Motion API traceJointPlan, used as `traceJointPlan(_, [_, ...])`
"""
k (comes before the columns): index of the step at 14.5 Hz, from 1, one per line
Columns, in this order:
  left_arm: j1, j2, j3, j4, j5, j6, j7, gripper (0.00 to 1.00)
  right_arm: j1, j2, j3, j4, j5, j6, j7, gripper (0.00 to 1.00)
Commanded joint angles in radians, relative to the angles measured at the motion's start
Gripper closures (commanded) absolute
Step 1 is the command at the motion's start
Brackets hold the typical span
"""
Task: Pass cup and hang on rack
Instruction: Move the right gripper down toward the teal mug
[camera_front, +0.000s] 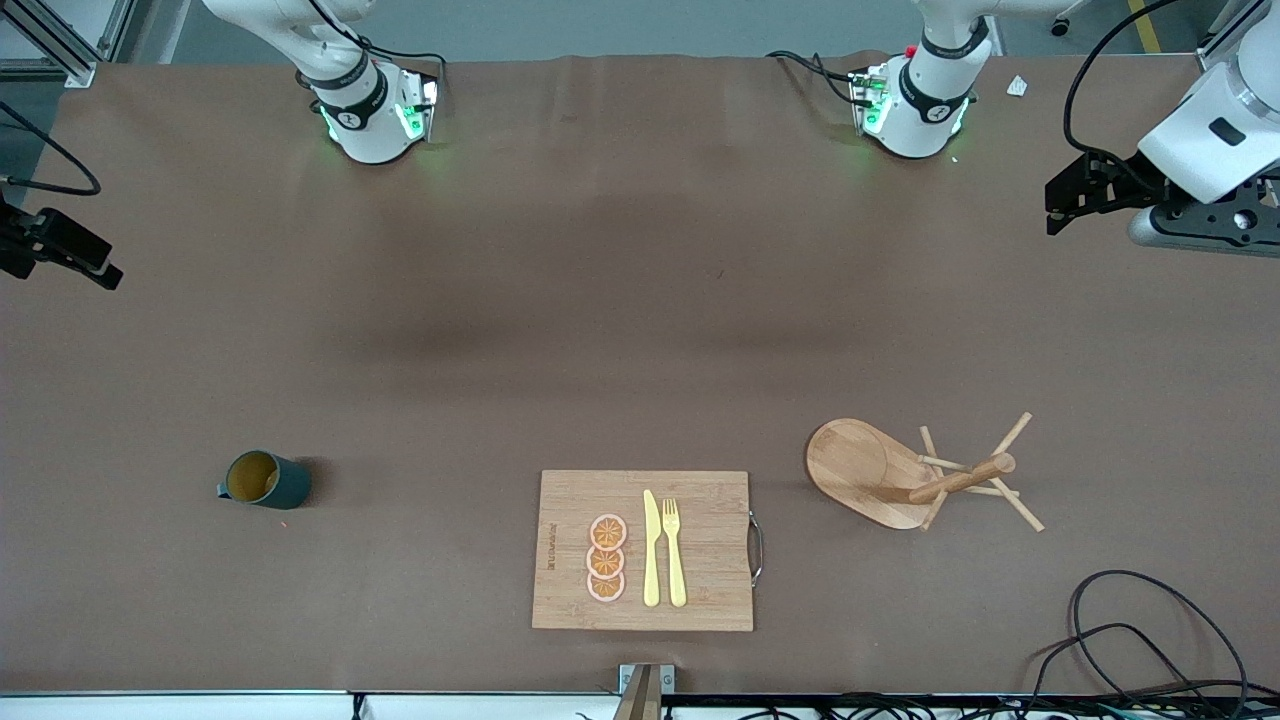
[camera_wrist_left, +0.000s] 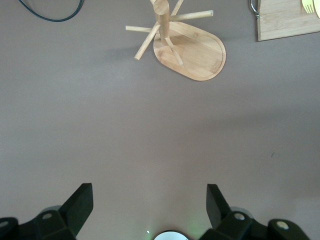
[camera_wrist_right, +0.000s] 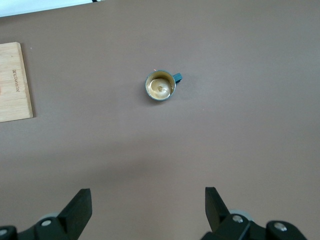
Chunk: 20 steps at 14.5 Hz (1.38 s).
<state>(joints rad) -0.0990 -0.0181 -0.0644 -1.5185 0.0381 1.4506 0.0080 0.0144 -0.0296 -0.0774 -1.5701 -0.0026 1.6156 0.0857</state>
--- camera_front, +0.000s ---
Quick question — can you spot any wooden cutting board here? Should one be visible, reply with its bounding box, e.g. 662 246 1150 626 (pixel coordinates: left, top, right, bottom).
531 469 766 633

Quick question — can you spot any white table edge rail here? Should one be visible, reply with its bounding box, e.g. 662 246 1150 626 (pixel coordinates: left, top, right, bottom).
0 689 623 720

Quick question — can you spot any black looped table cable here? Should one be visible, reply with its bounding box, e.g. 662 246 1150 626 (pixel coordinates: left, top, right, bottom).
1069 569 1252 717
1028 622 1217 720

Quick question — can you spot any yellow plastic knife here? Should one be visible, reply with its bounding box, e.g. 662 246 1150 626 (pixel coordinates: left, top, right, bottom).
642 489 662 608

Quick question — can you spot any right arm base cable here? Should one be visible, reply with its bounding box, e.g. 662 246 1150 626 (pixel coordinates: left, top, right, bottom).
300 0 449 93

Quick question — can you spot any brown table cover sheet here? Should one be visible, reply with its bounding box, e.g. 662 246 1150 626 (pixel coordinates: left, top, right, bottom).
0 52 1280 698

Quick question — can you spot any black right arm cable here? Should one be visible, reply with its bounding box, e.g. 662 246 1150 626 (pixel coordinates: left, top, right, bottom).
0 100 103 197

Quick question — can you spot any dark teal cup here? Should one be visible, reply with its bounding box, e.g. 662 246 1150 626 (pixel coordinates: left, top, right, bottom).
216 449 313 511

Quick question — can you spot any left arm base cable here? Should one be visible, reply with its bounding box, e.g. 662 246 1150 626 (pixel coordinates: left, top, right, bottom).
766 49 864 107

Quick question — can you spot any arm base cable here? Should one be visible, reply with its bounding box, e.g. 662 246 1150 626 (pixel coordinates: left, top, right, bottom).
300 0 449 93
766 49 864 107

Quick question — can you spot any black cable bundle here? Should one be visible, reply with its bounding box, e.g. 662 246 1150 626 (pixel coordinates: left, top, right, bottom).
660 692 1280 720

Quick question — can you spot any wooden cup rack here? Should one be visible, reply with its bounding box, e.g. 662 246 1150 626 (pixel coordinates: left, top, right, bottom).
806 411 1046 534

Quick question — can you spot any yellow plastic fork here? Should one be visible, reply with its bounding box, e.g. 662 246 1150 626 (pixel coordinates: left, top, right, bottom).
661 498 689 609

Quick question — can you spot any brown camera stand pole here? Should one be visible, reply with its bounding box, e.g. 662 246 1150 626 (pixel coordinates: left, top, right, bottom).
611 667 665 720

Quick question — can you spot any aluminium frame profile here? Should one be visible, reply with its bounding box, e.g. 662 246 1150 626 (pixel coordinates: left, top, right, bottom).
1196 0 1259 73
0 0 137 90

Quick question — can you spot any grey metal bracket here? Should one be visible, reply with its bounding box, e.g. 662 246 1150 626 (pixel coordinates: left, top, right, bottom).
618 663 676 696

